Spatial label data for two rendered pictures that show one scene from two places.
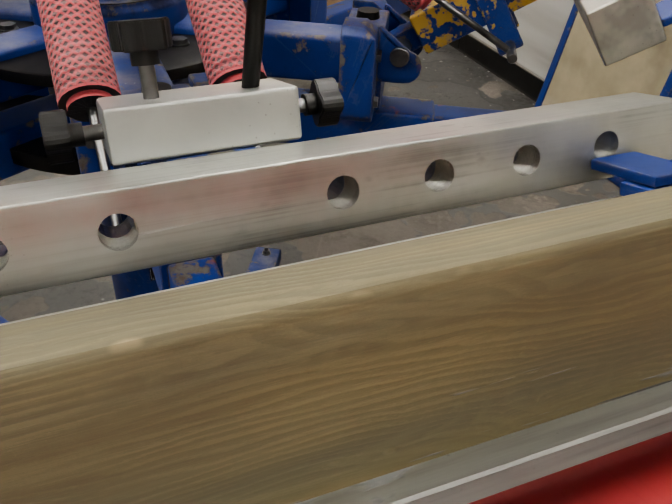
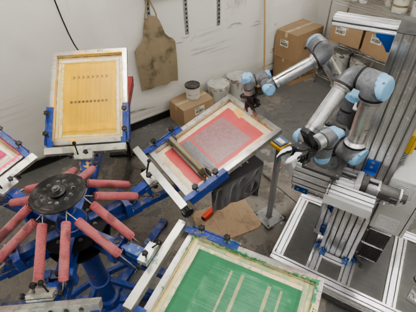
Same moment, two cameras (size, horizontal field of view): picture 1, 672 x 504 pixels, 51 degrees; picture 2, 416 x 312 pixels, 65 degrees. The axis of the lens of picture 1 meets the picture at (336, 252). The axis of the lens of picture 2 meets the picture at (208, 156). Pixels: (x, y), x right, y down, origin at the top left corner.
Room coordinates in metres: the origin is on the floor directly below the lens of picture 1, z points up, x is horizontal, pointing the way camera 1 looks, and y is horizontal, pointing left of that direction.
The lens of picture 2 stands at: (0.31, 1.66, 2.63)
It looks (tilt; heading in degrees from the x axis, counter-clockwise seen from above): 42 degrees down; 260
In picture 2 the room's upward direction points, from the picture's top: 2 degrees counter-clockwise
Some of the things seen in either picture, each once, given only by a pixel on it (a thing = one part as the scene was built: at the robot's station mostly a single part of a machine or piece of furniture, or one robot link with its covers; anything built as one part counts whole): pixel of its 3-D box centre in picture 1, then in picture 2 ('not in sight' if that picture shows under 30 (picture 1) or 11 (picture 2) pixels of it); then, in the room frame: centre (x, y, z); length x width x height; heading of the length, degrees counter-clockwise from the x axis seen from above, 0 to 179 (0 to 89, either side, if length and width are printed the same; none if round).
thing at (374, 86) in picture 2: not in sight; (362, 121); (-0.71, 0.47, 1.63); 0.15 x 0.12 x 0.55; 114
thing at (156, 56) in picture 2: not in sight; (155, 45); (0.22, -2.12, 1.06); 0.53 x 0.07 x 1.05; 23
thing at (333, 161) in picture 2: not in sight; (327, 154); (-0.65, 0.34, 1.31); 0.15 x 0.15 x 0.10
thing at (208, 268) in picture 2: not in sight; (207, 280); (0.19, 0.85, 1.05); 1.08 x 0.61 x 0.23; 143
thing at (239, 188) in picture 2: not in sight; (234, 189); (-0.18, 0.03, 0.79); 0.46 x 0.09 x 0.33; 23
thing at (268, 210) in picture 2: not in sight; (273, 183); (-0.62, -0.23, 0.48); 0.22 x 0.22 x 0.96; 23
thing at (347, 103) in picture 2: not in sight; (351, 98); (-0.99, -0.03, 1.42); 0.13 x 0.12 x 0.14; 87
